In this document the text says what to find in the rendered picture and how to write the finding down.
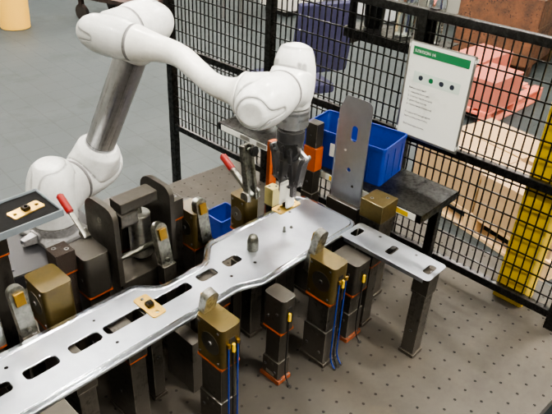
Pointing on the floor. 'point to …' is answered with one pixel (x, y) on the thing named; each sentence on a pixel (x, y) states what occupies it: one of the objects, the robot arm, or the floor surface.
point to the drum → (14, 15)
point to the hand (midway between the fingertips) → (287, 194)
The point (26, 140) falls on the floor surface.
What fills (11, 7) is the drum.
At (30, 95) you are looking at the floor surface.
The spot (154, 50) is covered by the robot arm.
